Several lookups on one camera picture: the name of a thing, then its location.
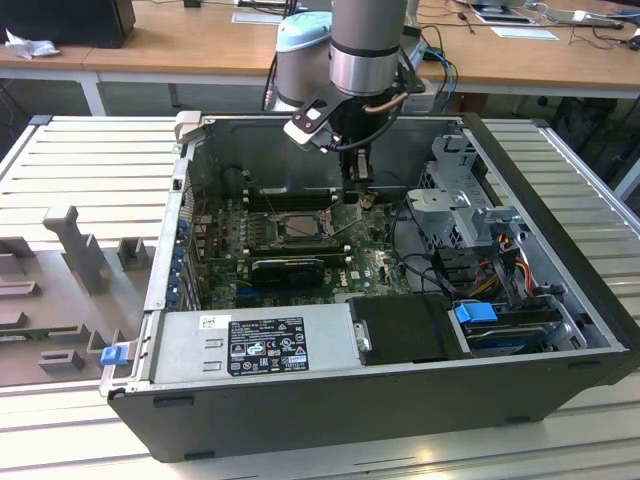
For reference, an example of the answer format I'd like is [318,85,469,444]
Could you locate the grey sheet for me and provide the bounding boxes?
[232,10,289,25]

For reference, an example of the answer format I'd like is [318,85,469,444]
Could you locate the CPU socket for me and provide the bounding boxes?
[269,209,335,247]

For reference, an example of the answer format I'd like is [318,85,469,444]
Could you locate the blue cable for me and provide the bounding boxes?
[424,47,460,109]

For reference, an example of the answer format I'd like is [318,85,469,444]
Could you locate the green motherboard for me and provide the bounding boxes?
[192,194,416,309]

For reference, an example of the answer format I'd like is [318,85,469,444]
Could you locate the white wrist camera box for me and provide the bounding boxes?
[283,97,346,154]

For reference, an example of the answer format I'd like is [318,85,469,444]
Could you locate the black plastic shroud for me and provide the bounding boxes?
[347,294,474,366]

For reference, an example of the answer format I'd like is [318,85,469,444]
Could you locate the white paper sheet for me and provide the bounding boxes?
[492,25,560,41]

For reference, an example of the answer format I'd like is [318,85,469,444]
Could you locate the wooden desk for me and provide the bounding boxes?
[0,0,640,117]

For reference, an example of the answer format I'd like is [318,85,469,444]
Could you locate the black cylindrical part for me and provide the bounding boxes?
[222,167,245,195]

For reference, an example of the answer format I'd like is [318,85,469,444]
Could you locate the black box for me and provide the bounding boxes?
[0,0,137,50]

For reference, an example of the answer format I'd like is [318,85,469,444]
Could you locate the grey power supply unit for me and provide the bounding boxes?
[149,303,361,384]

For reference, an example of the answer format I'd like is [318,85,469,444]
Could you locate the coloured power wire bundle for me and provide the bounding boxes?
[472,249,534,299]

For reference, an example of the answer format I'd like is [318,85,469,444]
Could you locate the black RAM slot bank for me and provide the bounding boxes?
[247,242,351,266]
[247,187,344,211]

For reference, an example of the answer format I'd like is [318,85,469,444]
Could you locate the hard disk drive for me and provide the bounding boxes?
[464,322,551,357]

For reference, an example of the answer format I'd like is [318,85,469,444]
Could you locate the metal socket cover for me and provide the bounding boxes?
[327,199,367,236]

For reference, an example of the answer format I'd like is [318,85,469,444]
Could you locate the blue disk carrier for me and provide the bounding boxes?
[452,300,499,327]

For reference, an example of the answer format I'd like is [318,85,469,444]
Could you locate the grey case latch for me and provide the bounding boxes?
[173,110,202,149]

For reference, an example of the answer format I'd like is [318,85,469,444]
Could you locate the grey parts rack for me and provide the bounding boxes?
[0,204,156,389]

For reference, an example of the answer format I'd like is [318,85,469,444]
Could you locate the grey metal drive cage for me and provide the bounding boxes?
[404,134,531,251]

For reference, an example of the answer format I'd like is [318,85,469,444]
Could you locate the crumpled white paper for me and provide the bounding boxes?
[4,27,61,61]

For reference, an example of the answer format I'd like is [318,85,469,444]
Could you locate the black PC case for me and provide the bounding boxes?
[99,110,640,464]

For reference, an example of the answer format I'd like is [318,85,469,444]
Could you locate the black graphics card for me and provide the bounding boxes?
[249,257,324,290]

